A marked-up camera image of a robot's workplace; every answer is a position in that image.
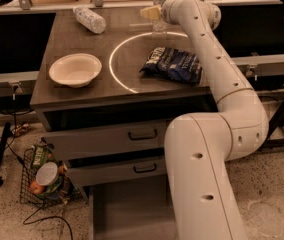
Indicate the lying clear water bottle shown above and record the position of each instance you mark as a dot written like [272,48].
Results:
[89,19]

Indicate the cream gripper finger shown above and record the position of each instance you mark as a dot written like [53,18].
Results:
[152,12]

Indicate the black wire basket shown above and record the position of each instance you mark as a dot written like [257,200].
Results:
[60,192]

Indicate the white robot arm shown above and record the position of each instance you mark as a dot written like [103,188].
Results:
[197,145]

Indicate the white paper bowl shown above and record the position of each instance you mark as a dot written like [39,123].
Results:
[75,70]

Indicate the grey open bottom drawer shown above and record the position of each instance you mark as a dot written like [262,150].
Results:
[139,209]

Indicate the green snack box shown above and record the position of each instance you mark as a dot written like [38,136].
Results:
[41,155]

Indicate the grey middle drawer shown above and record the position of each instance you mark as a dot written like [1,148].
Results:
[114,172]

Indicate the grey top drawer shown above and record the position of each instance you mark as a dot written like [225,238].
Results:
[107,140]

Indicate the blue chips bag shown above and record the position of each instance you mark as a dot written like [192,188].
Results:
[173,64]

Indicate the red apple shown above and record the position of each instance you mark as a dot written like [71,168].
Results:
[36,189]

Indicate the white-lidded container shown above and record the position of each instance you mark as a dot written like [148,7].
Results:
[47,174]

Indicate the grey drawer cabinet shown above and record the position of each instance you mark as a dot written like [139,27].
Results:
[121,93]

